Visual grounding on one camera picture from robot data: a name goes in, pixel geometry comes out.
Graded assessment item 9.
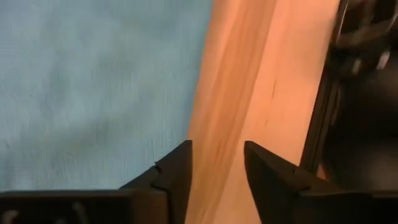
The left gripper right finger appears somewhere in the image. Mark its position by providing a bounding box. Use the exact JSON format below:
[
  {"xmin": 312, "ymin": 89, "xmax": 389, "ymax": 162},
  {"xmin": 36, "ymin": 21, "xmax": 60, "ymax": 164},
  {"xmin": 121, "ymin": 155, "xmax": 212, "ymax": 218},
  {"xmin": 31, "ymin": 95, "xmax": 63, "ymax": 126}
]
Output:
[{"xmin": 243, "ymin": 140, "xmax": 343, "ymax": 224}]

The black table frame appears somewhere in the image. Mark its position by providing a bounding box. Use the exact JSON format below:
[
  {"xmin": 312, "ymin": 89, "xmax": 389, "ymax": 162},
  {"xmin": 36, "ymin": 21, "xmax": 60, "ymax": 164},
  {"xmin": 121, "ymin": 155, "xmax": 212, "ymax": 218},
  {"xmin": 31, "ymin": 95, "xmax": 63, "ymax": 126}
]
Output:
[{"xmin": 299, "ymin": 0, "xmax": 351, "ymax": 175}]

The teal microfiber towel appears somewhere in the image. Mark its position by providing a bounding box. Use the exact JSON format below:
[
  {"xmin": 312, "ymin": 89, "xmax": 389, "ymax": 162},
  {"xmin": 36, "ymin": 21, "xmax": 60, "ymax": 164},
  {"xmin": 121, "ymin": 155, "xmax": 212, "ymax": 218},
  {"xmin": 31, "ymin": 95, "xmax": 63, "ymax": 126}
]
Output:
[{"xmin": 0, "ymin": 0, "xmax": 215, "ymax": 193}]

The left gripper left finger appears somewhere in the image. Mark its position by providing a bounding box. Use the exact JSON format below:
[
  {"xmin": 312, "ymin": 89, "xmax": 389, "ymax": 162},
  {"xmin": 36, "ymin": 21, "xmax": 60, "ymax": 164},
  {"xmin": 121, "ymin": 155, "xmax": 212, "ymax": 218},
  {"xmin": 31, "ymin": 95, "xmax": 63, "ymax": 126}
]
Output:
[{"xmin": 119, "ymin": 139, "xmax": 193, "ymax": 224}]

